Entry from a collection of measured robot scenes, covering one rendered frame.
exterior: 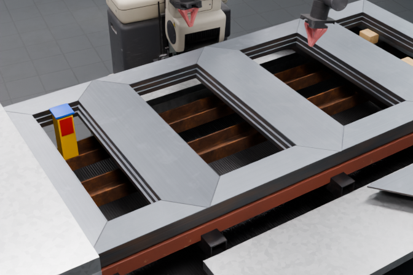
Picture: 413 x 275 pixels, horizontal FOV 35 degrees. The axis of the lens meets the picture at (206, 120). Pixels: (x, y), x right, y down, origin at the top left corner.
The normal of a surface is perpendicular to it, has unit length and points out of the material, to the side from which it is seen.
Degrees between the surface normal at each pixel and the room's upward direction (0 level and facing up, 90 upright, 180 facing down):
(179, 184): 0
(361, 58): 0
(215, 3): 98
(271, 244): 0
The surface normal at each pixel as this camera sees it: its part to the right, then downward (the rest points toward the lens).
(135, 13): 0.41, 0.52
